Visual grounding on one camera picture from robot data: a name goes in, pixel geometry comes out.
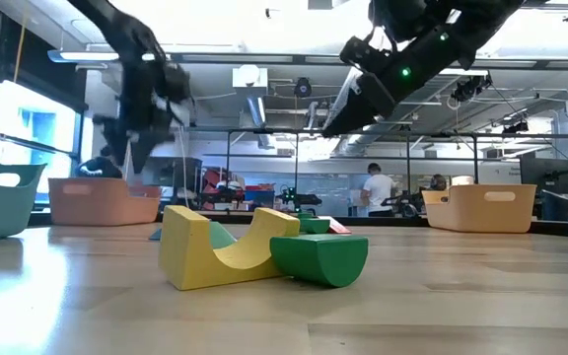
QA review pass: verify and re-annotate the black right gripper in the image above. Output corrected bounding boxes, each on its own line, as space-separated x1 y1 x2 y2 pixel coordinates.
320 27 465 139

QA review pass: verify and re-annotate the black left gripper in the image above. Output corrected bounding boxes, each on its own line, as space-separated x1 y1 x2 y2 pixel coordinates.
94 56 195 175

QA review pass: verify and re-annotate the red wedge block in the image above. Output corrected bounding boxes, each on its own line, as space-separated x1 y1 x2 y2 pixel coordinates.
320 215 353 236

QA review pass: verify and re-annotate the yellow arch block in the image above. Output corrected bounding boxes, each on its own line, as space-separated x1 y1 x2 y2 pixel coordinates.
158 204 302 292

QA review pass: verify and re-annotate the yellow plastic bin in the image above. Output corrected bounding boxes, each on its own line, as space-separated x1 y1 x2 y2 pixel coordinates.
421 183 538 234

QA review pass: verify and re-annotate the green half-cylinder block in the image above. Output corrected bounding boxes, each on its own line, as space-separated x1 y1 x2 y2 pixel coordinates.
269 233 370 289

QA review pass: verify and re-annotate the black round object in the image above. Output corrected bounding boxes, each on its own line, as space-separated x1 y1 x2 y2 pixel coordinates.
74 156 124 179

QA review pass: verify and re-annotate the orange plastic bin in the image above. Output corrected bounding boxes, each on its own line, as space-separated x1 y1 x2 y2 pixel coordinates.
47 177 163 227

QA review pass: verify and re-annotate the red black equipment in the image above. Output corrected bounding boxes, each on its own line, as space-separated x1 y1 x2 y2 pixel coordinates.
199 167 246 211

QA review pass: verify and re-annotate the ceiling light fixture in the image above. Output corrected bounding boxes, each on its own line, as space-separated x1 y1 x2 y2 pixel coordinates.
46 48 122 63

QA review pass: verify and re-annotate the black ceiling spotlight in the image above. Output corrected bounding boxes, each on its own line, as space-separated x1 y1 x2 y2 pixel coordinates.
502 119 531 135
450 73 493 104

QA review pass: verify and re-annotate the white ceiling box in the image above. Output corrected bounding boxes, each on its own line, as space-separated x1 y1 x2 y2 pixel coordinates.
232 64 269 89

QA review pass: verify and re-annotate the green cube block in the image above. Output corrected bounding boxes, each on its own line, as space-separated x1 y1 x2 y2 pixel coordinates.
299 218 332 235

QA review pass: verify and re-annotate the green rectangular block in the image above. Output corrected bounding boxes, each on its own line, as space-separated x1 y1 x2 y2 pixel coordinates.
208 220 239 250

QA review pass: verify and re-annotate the blue box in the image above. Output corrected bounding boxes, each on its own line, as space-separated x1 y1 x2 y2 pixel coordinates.
243 184 277 208

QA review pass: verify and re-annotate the black computer monitor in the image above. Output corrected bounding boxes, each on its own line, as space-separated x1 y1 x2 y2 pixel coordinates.
519 157 568 196

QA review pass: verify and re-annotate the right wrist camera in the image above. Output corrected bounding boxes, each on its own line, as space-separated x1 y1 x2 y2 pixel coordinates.
339 35 392 75

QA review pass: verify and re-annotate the black background frame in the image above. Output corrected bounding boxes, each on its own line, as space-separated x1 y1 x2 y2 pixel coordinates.
184 128 568 218

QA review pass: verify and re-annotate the white hanging cable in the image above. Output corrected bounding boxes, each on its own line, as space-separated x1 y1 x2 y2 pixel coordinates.
177 122 190 208

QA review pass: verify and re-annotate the black ceiling camera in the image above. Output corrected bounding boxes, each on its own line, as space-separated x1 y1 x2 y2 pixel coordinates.
293 76 314 99

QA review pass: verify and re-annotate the black table frame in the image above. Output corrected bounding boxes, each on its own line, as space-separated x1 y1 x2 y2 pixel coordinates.
27 210 568 237

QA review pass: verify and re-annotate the yellow hanging rope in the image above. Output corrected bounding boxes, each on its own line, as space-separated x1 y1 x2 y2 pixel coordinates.
12 14 30 84

